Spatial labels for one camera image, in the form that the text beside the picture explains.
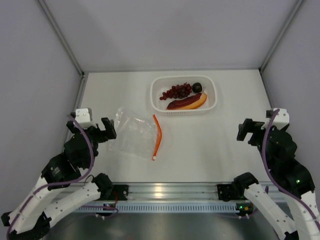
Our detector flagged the clear zip top bag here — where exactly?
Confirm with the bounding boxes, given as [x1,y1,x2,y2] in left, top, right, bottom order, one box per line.
[109,107,163,161]

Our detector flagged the fake orange food piece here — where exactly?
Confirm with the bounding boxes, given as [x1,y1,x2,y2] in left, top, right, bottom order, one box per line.
[166,92,207,111]

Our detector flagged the fake black food piece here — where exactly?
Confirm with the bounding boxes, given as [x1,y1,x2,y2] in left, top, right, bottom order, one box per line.
[192,82,203,94]

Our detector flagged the fake purple grapes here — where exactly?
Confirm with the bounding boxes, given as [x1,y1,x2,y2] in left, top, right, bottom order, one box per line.
[159,82,193,101]

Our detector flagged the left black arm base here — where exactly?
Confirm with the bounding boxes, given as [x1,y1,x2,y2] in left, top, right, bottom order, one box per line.
[105,184,129,202]

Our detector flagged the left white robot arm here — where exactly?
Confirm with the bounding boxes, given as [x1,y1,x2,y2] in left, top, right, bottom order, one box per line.
[1,116,117,240]

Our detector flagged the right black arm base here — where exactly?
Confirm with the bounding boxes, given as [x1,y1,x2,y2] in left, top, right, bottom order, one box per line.
[216,184,241,202]

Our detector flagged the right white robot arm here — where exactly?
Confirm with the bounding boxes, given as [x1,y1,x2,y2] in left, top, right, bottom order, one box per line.
[231,117,320,240]

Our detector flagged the white perforated plastic basket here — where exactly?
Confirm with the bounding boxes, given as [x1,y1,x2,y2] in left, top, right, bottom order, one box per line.
[150,75,218,116]

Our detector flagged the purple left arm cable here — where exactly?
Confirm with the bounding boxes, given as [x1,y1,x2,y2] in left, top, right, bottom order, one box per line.
[6,113,96,240]

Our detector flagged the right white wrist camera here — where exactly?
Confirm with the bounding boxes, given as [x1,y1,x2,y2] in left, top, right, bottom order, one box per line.
[261,108,290,130]

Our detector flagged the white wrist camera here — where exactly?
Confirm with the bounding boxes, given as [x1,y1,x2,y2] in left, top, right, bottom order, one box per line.
[261,108,290,130]
[71,108,97,130]

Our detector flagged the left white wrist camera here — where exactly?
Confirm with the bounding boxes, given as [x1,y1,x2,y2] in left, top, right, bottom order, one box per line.
[71,108,97,130]

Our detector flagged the grey slotted cable duct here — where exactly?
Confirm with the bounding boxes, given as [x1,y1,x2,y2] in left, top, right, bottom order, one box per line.
[74,201,253,214]

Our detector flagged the aluminium mounting rail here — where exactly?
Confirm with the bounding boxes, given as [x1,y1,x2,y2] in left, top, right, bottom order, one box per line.
[114,182,227,202]

